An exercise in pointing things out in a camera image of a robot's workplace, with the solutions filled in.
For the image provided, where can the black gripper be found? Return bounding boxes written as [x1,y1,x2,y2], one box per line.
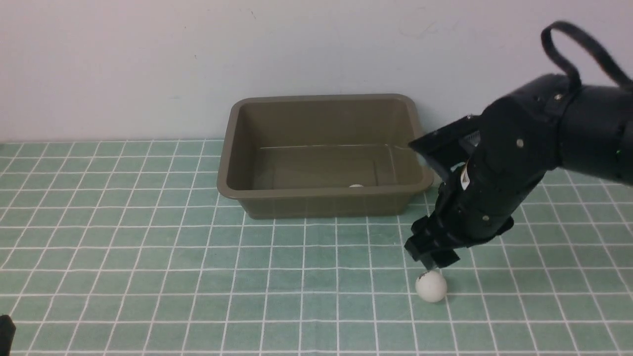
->
[404,97,560,270]

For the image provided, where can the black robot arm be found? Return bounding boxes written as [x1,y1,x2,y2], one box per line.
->
[404,74,632,269]

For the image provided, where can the green checkered tablecloth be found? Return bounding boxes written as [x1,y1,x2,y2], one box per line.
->
[0,139,633,356]

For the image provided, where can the black object bottom left corner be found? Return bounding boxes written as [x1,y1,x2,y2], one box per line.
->
[0,314,16,356]

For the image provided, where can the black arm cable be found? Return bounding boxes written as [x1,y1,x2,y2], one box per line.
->
[541,21,633,92]

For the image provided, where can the olive plastic storage bin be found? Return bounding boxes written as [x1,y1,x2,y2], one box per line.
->
[217,94,434,220]

